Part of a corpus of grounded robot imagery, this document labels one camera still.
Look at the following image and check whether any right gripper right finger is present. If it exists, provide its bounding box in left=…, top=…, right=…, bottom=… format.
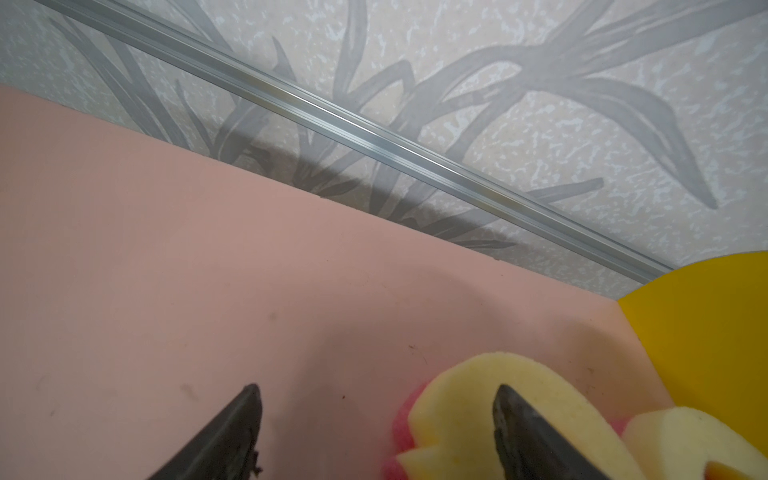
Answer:
left=492, top=384, right=607, bottom=480

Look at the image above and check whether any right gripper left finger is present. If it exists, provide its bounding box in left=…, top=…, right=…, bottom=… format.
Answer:
left=149, top=383, right=263, bottom=480

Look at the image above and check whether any yellow smiley sponge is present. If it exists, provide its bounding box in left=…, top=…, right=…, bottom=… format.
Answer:
left=611, top=407, right=767, bottom=479
left=385, top=352, right=644, bottom=479

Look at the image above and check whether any yellow pink blue shelf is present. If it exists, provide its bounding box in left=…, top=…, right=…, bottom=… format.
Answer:
left=1, top=87, right=767, bottom=479

